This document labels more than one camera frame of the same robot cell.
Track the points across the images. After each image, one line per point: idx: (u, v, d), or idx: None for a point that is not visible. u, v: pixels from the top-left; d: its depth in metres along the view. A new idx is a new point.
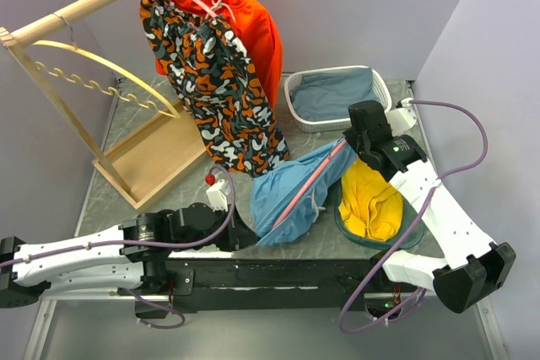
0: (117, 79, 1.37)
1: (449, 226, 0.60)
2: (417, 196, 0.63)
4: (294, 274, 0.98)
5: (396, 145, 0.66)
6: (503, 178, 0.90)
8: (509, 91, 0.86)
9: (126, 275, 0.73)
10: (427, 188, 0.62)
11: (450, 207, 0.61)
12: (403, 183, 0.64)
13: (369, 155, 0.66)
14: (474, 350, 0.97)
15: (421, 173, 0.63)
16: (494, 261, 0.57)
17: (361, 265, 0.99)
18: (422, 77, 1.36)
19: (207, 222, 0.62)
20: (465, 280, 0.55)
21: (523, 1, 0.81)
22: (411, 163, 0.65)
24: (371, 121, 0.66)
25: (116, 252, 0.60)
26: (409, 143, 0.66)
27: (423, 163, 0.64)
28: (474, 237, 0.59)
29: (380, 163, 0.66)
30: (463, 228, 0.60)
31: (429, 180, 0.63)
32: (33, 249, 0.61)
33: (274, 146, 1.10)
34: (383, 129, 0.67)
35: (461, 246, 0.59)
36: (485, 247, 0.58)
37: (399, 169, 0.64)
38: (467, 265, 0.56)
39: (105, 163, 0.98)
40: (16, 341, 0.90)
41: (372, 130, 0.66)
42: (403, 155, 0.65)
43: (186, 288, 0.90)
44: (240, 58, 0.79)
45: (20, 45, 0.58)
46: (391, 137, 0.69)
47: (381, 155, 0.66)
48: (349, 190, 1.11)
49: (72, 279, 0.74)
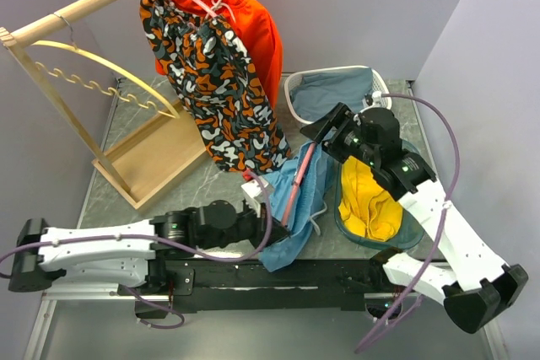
0: (117, 79, 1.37)
1: (461, 249, 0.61)
2: (428, 217, 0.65)
4: (295, 273, 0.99)
5: (405, 164, 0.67)
6: (504, 177, 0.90)
8: (510, 91, 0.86)
9: (132, 273, 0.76)
10: (438, 208, 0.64)
11: (462, 229, 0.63)
12: (413, 203, 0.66)
13: (378, 173, 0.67)
14: (473, 350, 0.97)
15: (431, 194, 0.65)
16: (507, 284, 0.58)
17: (361, 265, 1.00)
18: (422, 77, 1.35)
19: (229, 219, 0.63)
20: (479, 303, 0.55)
21: (524, 0, 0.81)
22: (420, 183, 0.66)
24: (386, 137, 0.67)
25: (146, 246, 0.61)
26: (418, 163, 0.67)
27: (433, 183, 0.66)
28: (486, 258, 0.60)
29: (388, 183, 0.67)
30: (475, 251, 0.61)
31: (440, 201, 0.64)
32: (62, 234, 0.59)
33: (277, 145, 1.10)
34: (394, 146, 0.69)
35: (474, 270, 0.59)
36: (498, 271, 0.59)
37: (408, 190, 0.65)
38: (482, 289, 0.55)
39: (105, 163, 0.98)
40: (16, 340, 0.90)
41: (384, 146, 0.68)
42: (413, 174, 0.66)
43: (186, 288, 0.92)
44: (240, 58, 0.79)
45: (20, 45, 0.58)
46: (400, 154, 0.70)
47: (389, 174, 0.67)
48: (349, 191, 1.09)
49: (85, 270, 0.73)
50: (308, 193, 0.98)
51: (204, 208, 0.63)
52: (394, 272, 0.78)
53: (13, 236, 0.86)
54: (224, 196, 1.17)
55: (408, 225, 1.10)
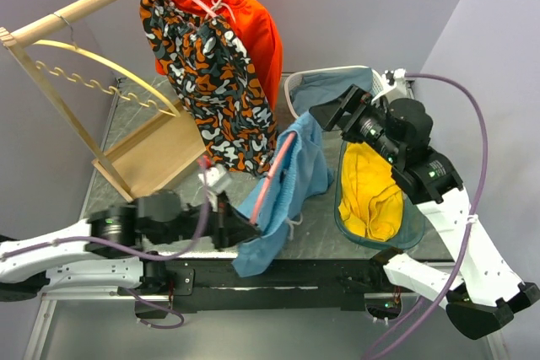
0: (117, 79, 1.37)
1: (480, 265, 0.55)
2: (450, 228, 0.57)
4: (294, 273, 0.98)
5: (431, 169, 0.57)
6: (504, 177, 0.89)
8: (510, 91, 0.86)
9: (125, 275, 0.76)
10: (461, 222, 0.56)
11: (482, 243, 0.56)
12: (437, 212, 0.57)
13: (400, 175, 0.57)
14: (473, 350, 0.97)
15: (456, 203, 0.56)
16: (521, 303, 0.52)
17: (361, 265, 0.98)
18: (422, 77, 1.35)
19: (165, 214, 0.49)
20: (492, 324, 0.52)
21: (525, 0, 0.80)
22: (448, 192, 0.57)
24: (416, 137, 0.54)
25: (82, 248, 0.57)
26: (446, 166, 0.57)
27: (460, 192, 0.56)
28: (505, 276, 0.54)
29: (407, 188, 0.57)
30: (494, 267, 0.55)
31: (464, 213, 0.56)
32: (9, 248, 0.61)
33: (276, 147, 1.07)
34: (422, 147, 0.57)
35: (490, 288, 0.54)
36: (514, 289, 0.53)
37: (434, 199, 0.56)
38: (496, 309, 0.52)
39: (105, 163, 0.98)
40: (16, 340, 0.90)
41: (412, 147, 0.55)
42: (439, 181, 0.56)
43: (186, 288, 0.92)
44: (240, 58, 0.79)
45: (20, 45, 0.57)
46: (426, 153, 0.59)
47: (413, 178, 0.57)
48: (349, 191, 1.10)
49: (71, 276, 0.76)
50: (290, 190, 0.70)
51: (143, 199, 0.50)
52: (395, 273, 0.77)
53: (13, 236, 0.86)
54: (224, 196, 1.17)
55: (408, 225, 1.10)
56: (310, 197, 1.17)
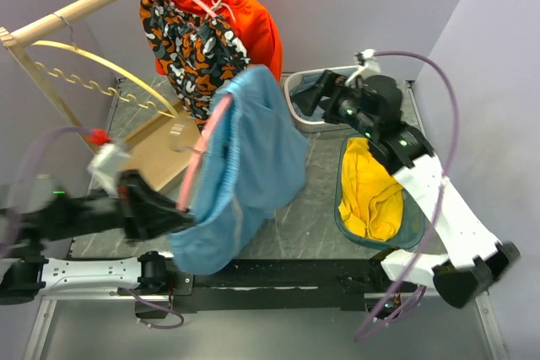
0: (117, 79, 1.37)
1: (456, 227, 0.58)
2: (423, 193, 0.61)
4: (294, 274, 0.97)
5: (402, 139, 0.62)
6: (504, 177, 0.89)
8: (510, 91, 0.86)
9: (122, 276, 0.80)
10: (434, 187, 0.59)
11: (457, 206, 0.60)
12: (409, 179, 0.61)
13: (375, 146, 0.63)
14: (473, 350, 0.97)
15: (429, 169, 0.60)
16: (499, 261, 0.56)
17: (362, 265, 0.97)
18: (422, 77, 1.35)
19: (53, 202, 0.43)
20: (469, 281, 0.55)
21: (526, 0, 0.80)
22: (418, 158, 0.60)
24: (386, 108, 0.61)
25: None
26: (417, 137, 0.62)
27: (431, 158, 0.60)
28: (480, 235, 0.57)
29: (384, 158, 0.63)
30: (470, 228, 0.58)
31: (436, 177, 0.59)
32: None
33: None
34: (396, 120, 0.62)
35: (467, 248, 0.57)
36: (491, 247, 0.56)
37: (406, 164, 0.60)
38: (473, 267, 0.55)
39: None
40: (16, 340, 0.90)
41: (385, 118, 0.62)
42: (410, 150, 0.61)
43: (185, 288, 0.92)
44: (240, 59, 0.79)
45: (20, 45, 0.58)
46: (400, 126, 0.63)
47: (386, 148, 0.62)
48: (349, 191, 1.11)
49: (67, 279, 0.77)
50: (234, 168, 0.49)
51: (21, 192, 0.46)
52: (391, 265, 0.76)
53: None
54: None
55: (408, 225, 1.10)
56: (310, 197, 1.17)
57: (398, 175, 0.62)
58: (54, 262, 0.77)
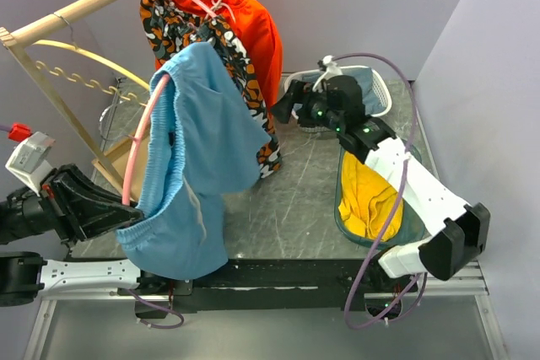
0: (117, 79, 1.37)
1: (424, 195, 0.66)
2: (391, 171, 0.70)
4: (294, 274, 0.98)
5: (366, 127, 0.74)
6: (504, 177, 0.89)
8: (510, 91, 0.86)
9: (122, 276, 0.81)
10: (399, 162, 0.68)
11: (422, 177, 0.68)
12: (377, 161, 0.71)
13: (343, 137, 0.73)
14: (474, 350, 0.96)
15: (392, 149, 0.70)
16: (472, 223, 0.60)
17: (363, 265, 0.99)
18: (422, 77, 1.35)
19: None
20: (445, 243, 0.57)
21: None
22: (382, 142, 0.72)
24: (349, 103, 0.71)
25: None
26: (380, 125, 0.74)
27: (394, 140, 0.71)
28: (448, 200, 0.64)
29: (352, 147, 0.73)
30: (438, 195, 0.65)
31: (400, 154, 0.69)
32: None
33: (267, 155, 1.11)
34: (359, 111, 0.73)
35: (439, 210, 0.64)
36: (461, 209, 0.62)
37: (371, 148, 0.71)
38: (445, 228, 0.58)
39: (105, 163, 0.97)
40: (17, 340, 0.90)
41: (348, 111, 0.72)
42: (374, 136, 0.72)
43: (186, 288, 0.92)
44: (240, 58, 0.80)
45: (20, 45, 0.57)
46: (363, 118, 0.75)
47: (353, 138, 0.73)
48: (349, 190, 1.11)
49: (66, 280, 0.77)
50: (181, 152, 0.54)
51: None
52: (386, 260, 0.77)
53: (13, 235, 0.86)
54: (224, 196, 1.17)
55: (408, 225, 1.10)
56: (310, 197, 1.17)
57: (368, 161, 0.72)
58: (53, 263, 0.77)
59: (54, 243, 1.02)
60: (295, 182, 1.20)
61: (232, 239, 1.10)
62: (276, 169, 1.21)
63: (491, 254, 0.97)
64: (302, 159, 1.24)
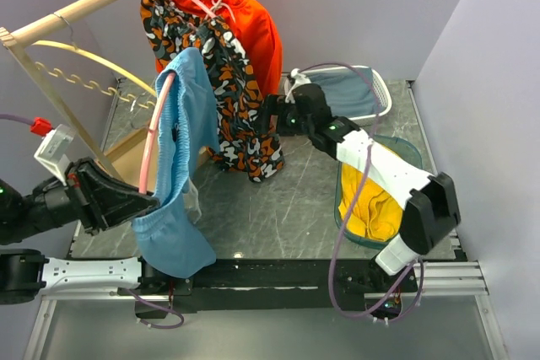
0: (117, 79, 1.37)
1: (390, 172, 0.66)
2: (359, 159, 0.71)
4: (294, 274, 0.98)
5: (333, 126, 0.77)
6: (504, 176, 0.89)
8: (510, 90, 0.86)
9: (123, 276, 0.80)
10: (364, 149, 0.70)
11: (385, 158, 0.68)
12: (345, 153, 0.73)
13: (314, 137, 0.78)
14: (474, 350, 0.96)
15: (358, 140, 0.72)
16: (437, 191, 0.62)
17: (361, 265, 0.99)
18: (421, 77, 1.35)
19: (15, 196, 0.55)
20: (413, 211, 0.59)
21: None
22: (348, 135, 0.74)
24: (314, 105, 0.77)
25: None
26: (345, 122, 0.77)
27: (359, 132, 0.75)
28: (413, 174, 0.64)
29: (323, 145, 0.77)
30: (402, 170, 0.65)
31: (364, 142, 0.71)
32: None
33: (268, 155, 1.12)
34: (324, 113, 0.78)
35: (405, 185, 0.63)
36: (424, 179, 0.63)
37: (337, 141, 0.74)
38: (412, 197, 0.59)
39: (105, 163, 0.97)
40: (17, 340, 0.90)
41: (315, 114, 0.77)
42: (340, 131, 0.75)
43: (186, 288, 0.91)
44: (239, 60, 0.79)
45: (20, 45, 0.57)
46: (332, 118, 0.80)
47: (324, 137, 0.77)
48: (348, 190, 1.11)
49: (67, 278, 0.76)
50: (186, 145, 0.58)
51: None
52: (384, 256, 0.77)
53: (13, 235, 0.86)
54: (224, 196, 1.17)
55: None
56: (310, 197, 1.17)
57: (339, 156, 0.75)
58: (55, 261, 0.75)
59: (54, 243, 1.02)
60: (295, 182, 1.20)
61: (232, 239, 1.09)
62: (279, 168, 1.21)
63: (491, 253, 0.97)
64: (302, 159, 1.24)
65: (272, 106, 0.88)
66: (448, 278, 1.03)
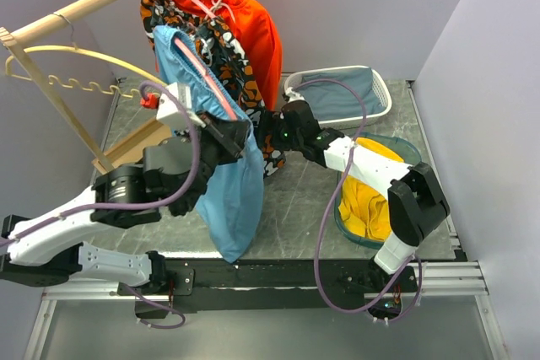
0: (117, 79, 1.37)
1: (372, 168, 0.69)
2: (343, 161, 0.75)
4: (294, 274, 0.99)
5: (320, 135, 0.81)
6: (504, 177, 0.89)
8: (510, 90, 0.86)
9: (139, 270, 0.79)
10: (348, 152, 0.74)
11: (367, 155, 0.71)
12: (332, 157, 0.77)
13: (304, 149, 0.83)
14: (473, 350, 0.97)
15: (341, 143, 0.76)
16: (418, 180, 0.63)
17: (362, 265, 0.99)
18: (421, 77, 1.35)
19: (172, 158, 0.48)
20: (394, 200, 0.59)
21: (526, 0, 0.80)
22: (333, 142, 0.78)
24: (301, 120, 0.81)
25: (87, 218, 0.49)
26: (331, 131, 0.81)
27: (342, 138, 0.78)
28: (392, 167, 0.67)
29: (312, 155, 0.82)
30: (383, 163, 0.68)
31: (348, 147, 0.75)
32: (18, 248, 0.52)
33: (270, 153, 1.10)
34: (311, 125, 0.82)
35: (386, 178, 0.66)
36: (404, 169, 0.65)
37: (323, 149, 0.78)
38: (391, 186, 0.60)
39: (105, 163, 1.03)
40: (16, 340, 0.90)
41: (303, 127, 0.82)
42: (326, 141, 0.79)
43: (186, 288, 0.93)
44: (238, 60, 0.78)
45: (20, 45, 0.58)
46: (320, 128, 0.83)
47: (312, 148, 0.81)
48: (349, 190, 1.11)
49: (99, 265, 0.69)
50: None
51: (150, 149, 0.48)
52: (380, 256, 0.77)
53: None
54: None
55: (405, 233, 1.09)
56: (310, 197, 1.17)
57: (327, 162, 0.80)
58: (88, 246, 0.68)
59: None
60: (295, 182, 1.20)
61: None
62: (279, 167, 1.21)
63: (491, 254, 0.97)
64: (302, 159, 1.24)
65: (269, 121, 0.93)
66: (448, 278, 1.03)
